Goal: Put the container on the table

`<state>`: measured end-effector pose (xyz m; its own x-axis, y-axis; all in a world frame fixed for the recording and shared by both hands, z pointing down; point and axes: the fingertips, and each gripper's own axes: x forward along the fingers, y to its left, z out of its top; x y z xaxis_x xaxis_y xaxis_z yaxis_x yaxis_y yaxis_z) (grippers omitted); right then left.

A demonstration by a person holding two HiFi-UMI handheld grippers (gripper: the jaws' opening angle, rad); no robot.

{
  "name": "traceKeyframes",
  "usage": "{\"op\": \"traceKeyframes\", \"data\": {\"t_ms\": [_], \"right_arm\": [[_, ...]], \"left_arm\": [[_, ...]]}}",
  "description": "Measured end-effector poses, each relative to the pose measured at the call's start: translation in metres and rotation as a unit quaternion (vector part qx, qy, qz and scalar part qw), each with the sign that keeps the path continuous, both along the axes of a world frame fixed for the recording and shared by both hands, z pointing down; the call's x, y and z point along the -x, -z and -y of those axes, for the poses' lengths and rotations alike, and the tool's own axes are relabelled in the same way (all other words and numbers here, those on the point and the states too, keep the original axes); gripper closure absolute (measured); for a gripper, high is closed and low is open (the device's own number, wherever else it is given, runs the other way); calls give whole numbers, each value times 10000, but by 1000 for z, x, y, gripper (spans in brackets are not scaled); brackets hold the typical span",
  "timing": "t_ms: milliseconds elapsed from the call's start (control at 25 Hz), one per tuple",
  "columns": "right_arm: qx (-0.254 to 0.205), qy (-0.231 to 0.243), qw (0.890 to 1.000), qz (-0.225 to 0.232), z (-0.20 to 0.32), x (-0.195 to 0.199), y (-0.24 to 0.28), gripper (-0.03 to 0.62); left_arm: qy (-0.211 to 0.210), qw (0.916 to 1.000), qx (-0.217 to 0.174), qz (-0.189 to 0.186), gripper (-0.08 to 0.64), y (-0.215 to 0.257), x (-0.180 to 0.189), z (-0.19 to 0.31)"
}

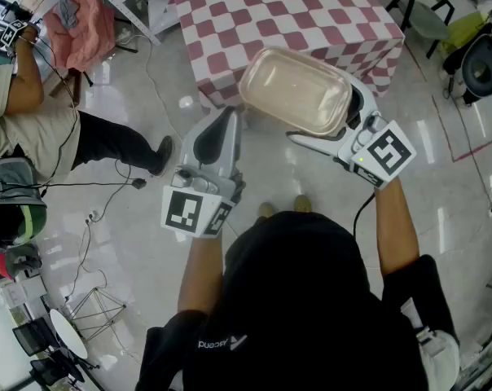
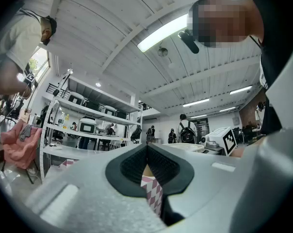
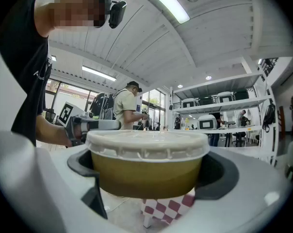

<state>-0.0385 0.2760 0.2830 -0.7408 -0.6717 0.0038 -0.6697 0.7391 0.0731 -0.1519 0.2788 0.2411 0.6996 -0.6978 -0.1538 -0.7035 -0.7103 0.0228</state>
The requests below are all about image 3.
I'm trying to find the white metal shelving unit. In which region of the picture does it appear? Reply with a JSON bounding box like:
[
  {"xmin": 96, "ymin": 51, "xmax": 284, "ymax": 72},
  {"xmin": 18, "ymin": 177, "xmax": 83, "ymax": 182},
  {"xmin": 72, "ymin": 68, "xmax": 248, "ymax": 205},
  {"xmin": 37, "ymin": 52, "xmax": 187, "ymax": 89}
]
[{"xmin": 169, "ymin": 57, "xmax": 280, "ymax": 167}]

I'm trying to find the white case with black panel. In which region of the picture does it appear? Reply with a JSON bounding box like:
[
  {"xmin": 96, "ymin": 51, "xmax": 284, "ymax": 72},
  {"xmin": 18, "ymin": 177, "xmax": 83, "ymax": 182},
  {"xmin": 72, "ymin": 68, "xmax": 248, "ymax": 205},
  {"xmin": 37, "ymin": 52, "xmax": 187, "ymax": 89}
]
[
  {"xmin": 180, "ymin": 98, "xmax": 198, "ymax": 109},
  {"xmin": 216, "ymin": 91, "xmax": 235, "ymax": 104},
  {"xmin": 196, "ymin": 115, "xmax": 219, "ymax": 130}
]

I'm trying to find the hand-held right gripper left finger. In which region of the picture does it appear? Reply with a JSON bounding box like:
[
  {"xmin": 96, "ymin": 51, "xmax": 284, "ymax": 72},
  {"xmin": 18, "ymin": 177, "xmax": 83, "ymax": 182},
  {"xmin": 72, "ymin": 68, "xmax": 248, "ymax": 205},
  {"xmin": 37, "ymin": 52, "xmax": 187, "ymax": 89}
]
[{"xmin": 0, "ymin": 129, "xmax": 128, "ymax": 233}]

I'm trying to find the black hanging backpack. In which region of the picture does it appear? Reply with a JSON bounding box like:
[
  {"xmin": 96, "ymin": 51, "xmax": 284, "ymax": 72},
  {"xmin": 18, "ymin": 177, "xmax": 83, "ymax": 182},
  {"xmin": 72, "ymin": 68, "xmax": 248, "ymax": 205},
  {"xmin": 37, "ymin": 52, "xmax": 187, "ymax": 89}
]
[{"xmin": 262, "ymin": 102, "xmax": 277, "ymax": 133}]

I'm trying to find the lidded soup container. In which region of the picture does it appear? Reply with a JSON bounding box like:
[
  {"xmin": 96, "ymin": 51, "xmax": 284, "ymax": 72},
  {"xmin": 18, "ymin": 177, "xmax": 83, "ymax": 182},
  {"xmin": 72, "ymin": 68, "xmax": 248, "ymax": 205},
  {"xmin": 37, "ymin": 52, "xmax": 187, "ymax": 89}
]
[{"xmin": 85, "ymin": 129, "xmax": 211, "ymax": 199}]

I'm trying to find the red checkered cloth table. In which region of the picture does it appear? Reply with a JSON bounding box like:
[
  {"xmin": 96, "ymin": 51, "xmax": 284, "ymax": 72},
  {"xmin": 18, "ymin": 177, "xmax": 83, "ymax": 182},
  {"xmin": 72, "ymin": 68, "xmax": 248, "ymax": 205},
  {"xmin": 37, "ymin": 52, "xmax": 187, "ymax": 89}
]
[{"xmin": 141, "ymin": 194, "xmax": 195, "ymax": 228}]

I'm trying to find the white cable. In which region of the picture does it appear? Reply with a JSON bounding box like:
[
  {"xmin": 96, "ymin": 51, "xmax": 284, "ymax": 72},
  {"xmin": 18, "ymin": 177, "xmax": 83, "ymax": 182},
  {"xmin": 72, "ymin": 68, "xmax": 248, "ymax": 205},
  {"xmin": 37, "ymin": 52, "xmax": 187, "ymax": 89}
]
[{"xmin": 104, "ymin": 197, "xmax": 130, "ymax": 211}]

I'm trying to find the black head-mounted camera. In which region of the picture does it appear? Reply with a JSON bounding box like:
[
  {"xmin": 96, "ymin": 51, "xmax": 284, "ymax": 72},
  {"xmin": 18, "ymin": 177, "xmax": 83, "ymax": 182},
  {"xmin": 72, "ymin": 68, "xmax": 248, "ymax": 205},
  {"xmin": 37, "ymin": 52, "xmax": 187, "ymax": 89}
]
[{"xmin": 84, "ymin": 0, "xmax": 127, "ymax": 29}]

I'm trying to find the person's left forearm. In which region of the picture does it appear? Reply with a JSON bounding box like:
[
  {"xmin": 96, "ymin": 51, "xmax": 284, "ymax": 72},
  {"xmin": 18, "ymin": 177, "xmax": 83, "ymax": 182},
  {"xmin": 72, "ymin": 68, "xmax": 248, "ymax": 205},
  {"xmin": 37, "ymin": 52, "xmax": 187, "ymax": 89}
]
[{"xmin": 36, "ymin": 115, "xmax": 73, "ymax": 148}]

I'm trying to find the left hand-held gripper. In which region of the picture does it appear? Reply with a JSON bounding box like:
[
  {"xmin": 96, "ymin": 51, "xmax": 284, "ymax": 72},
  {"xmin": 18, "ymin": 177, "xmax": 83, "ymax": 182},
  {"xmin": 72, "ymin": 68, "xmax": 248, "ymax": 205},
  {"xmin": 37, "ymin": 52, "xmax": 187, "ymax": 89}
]
[{"xmin": 56, "ymin": 101, "xmax": 122, "ymax": 147}]

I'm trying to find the person's left hand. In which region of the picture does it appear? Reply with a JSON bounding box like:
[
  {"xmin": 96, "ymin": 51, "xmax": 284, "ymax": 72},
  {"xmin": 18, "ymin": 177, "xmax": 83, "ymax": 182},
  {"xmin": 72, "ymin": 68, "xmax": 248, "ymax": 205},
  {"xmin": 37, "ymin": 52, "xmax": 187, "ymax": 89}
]
[{"xmin": 73, "ymin": 124, "xmax": 82, "ymax": 140}]

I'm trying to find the person's head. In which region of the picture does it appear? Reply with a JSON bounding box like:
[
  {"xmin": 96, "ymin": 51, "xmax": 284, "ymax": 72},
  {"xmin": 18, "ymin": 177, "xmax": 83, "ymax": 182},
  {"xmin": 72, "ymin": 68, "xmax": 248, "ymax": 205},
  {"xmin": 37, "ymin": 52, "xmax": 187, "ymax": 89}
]
[{"xmin": 34, "ymin": 0, "xmax": 106, "ymax": 37}]

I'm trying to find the person's black t-shirt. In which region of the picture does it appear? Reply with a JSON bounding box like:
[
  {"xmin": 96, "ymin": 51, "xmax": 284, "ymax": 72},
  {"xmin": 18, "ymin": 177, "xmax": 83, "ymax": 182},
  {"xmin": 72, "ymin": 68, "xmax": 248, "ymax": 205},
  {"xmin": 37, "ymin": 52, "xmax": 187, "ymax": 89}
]
[{"xmin": 0, "ymin": 0, "xmax": 52, "ymax": 147}]

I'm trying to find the long ceiling light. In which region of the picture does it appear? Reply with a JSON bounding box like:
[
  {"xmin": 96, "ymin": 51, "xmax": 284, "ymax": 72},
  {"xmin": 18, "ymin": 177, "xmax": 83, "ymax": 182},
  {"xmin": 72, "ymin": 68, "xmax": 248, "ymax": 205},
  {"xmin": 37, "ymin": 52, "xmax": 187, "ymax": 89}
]
[
  {"xmin": 138, "ymin": 0, "xmax": 191, "ymax": 24},
  {"xmin": 81, "ymin": 66, "xmax": 117, "ymax": 82}
]

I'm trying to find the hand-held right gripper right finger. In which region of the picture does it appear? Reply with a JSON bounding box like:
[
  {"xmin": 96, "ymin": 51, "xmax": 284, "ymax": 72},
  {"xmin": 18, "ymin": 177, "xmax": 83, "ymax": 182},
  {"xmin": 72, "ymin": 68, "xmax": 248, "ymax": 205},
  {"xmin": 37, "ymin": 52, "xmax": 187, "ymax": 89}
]
[{"xmin": 161, "ymin": 147, "xmax": 293, "ymax": 233}]

